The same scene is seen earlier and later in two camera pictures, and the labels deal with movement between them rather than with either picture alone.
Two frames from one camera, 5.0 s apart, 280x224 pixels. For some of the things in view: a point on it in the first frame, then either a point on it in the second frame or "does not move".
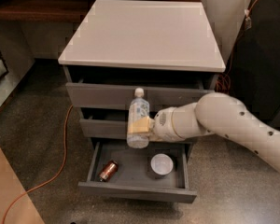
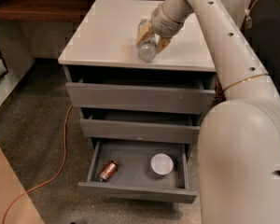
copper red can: [108, 171] does not move
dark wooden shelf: [47, 6] does not move
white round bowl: [161, 163] does not move
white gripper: [162, 123] -> [165, 24]
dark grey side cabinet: [258, 68] does not move
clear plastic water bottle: [138, 128] -> [147, 50]
